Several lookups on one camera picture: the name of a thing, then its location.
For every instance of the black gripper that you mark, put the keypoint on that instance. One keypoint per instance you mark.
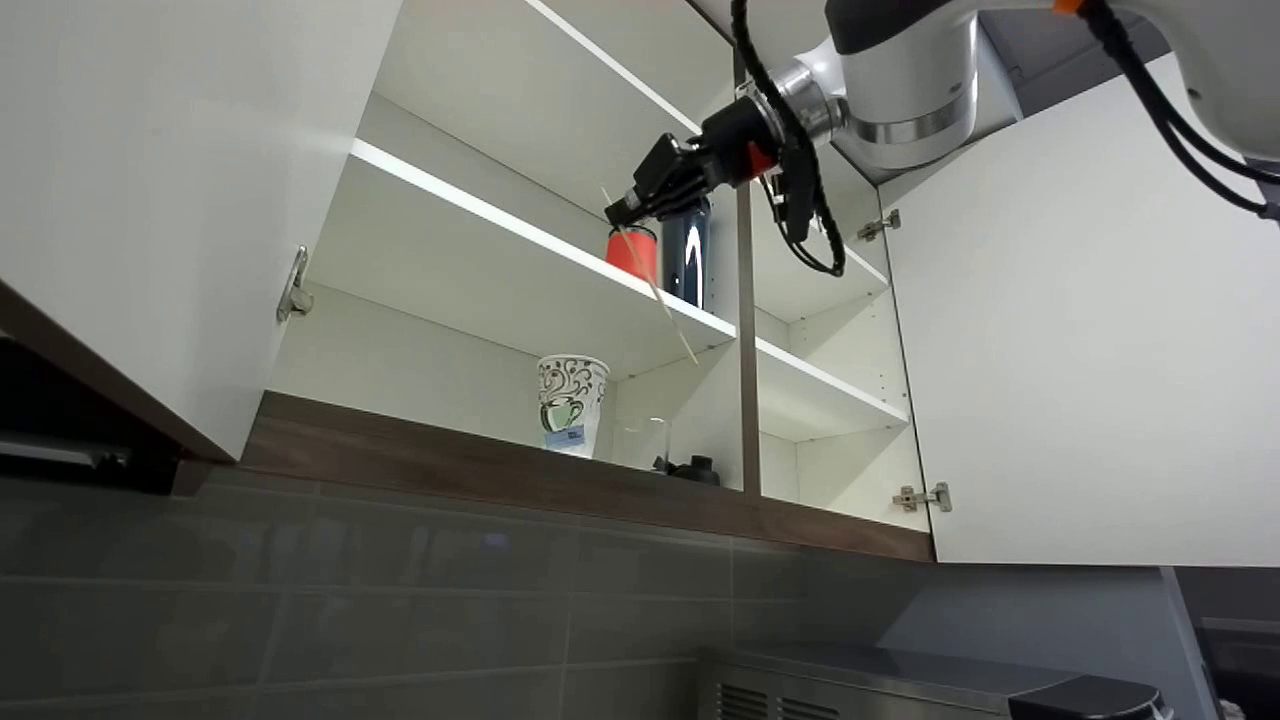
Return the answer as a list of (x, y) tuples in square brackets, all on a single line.
[(743, 145)]

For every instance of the white cabinet door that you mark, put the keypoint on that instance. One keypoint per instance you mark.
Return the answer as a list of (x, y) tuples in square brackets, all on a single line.
[(132, 203), (1064, 375)]

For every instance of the dark blue tumbler bottle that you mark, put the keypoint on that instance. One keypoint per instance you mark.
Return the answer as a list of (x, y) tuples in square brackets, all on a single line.
[(688, 255)]

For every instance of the white wall cabinet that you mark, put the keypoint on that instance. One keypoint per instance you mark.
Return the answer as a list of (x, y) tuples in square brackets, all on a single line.
[(442, 255)]

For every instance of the metal door hinge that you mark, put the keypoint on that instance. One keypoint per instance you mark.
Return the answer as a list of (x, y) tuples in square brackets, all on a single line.
[(294, 289), (922, 498), (879, 224)]

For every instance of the black box device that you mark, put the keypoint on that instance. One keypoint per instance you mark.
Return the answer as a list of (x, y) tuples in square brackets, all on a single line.
[(1087, 698)]

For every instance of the small black object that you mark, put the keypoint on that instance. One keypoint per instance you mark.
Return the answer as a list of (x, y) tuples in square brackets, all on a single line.
[(685, 470)]

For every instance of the red cup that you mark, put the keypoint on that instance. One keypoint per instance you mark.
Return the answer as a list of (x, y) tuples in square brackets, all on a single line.
[(631, 263)]

